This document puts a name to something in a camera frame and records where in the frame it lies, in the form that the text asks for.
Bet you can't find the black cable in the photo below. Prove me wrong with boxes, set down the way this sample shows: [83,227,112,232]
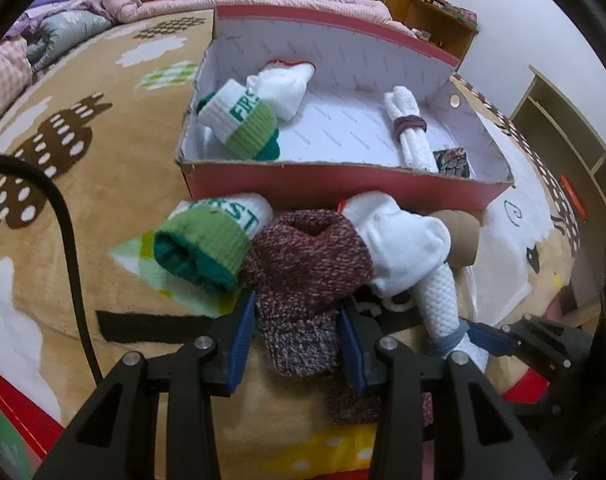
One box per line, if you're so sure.
[0,155,104,383]

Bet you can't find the white towel maroon band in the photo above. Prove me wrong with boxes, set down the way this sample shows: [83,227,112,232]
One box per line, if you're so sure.
[384,86,441,171]

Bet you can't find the maroon knitted sock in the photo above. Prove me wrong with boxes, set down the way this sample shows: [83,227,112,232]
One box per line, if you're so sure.
[243,210,374,378]
[323,370,434,428]

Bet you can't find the pink rolled blanket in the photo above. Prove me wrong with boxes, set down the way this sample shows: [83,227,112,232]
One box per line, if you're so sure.
[100,0,419,36]

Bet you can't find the brown printed blanket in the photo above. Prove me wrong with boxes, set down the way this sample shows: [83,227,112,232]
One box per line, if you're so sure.
[0,0,599,480]

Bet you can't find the beige cylinder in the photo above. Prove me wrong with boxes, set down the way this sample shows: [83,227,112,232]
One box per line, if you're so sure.
[428,209,481,267]

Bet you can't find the red cardboard box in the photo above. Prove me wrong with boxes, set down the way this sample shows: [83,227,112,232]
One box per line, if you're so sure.
[175,4,515,211]

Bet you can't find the green and white sock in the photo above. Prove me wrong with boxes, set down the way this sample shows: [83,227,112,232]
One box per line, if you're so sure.
[197,79,281,162]
[153,192,274,295]

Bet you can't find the light wooden shelf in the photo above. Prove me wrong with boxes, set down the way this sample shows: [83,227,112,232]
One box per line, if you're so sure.
[510,65,606,226]

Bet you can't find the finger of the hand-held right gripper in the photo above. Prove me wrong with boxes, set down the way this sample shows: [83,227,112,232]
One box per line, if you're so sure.
[466,314,591,356]
[513,344,574,383]

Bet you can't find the white ribbed sock blue band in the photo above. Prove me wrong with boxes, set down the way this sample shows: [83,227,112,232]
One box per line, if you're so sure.
[415,260,491,373]

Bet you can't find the grey blue quilt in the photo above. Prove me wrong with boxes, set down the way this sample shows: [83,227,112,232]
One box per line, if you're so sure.
[25,7,114,73]

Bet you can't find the red bedsheet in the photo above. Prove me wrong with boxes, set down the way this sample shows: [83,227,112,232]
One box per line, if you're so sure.
[0,357,554,480]

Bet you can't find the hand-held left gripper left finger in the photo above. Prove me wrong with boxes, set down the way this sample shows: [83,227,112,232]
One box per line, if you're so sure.
[33,289,259,480]

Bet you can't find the red plastic item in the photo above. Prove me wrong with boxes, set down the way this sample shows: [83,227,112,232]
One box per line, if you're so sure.
[558,175,589,221]

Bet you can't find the dark patterned sock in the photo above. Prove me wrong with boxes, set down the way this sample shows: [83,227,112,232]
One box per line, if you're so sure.
[433,147,471,178]

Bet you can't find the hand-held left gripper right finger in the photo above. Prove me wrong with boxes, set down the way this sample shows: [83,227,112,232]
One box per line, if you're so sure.
[337,306,554,480]

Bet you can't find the pink checkered quilt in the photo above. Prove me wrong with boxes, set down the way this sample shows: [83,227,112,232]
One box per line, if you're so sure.
[0,35,34,131]

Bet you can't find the white sock with red trim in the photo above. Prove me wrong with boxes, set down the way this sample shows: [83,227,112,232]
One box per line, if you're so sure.
[340,191,451,298]
[245,60,316,122]

